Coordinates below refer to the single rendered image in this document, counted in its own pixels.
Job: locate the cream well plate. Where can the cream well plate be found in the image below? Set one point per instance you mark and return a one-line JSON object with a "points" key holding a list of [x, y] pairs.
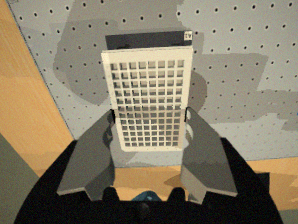
{"points": [[142, 87]]}

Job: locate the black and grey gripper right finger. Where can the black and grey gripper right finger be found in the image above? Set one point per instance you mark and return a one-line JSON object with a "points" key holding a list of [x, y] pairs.
{"points": [[217, 176]]}

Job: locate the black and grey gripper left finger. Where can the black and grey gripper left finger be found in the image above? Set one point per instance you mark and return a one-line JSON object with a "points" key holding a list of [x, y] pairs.
{"points": [[79, 175]]}

